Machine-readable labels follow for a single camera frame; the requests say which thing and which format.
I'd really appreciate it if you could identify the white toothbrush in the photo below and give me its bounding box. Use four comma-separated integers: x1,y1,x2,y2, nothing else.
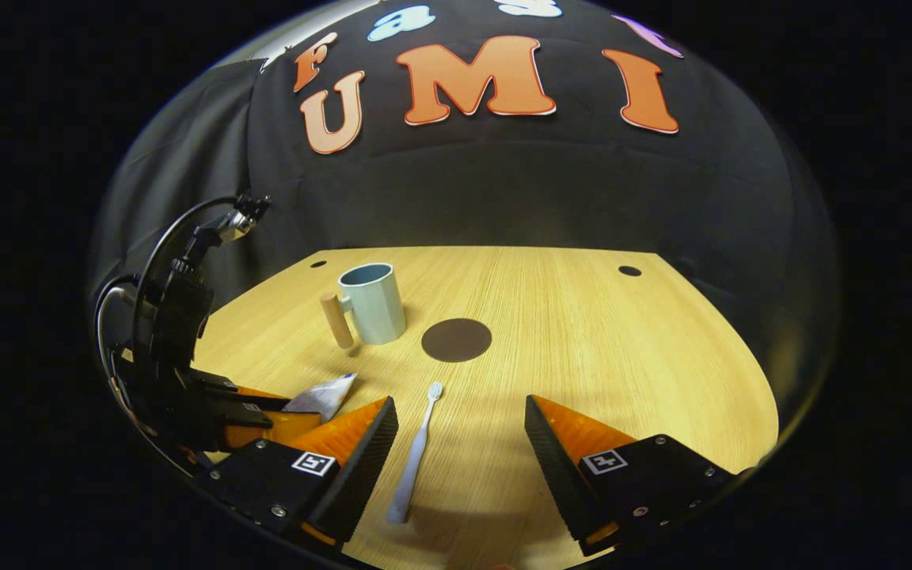
387,382,444,525

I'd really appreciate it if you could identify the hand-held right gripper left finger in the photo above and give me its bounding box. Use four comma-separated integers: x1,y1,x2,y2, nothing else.
196,396,399,551

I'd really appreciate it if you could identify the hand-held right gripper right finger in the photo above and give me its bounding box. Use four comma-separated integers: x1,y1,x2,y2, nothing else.
524,395,742,557

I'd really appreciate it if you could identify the dark brown round coaster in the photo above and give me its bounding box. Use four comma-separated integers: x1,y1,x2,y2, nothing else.
421,318,493,363

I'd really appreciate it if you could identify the grey cable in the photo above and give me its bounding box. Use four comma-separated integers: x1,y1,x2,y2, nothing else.
94,273,142,381

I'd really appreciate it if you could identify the white toothpaste tube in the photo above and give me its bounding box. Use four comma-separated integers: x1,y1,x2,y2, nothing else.
283,373,359,423

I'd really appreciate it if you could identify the black backdrop cloth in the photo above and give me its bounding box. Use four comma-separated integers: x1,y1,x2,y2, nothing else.
90,0,841,444

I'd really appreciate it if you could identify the black cable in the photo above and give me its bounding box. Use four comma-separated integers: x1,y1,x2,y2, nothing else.
131,195,245,349

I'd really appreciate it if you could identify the wooden desktop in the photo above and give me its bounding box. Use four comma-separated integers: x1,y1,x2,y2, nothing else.
187,245,780,570

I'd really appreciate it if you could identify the light blue cup wooden handle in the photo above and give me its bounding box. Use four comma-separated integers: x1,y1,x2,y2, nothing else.
320,263,407,351

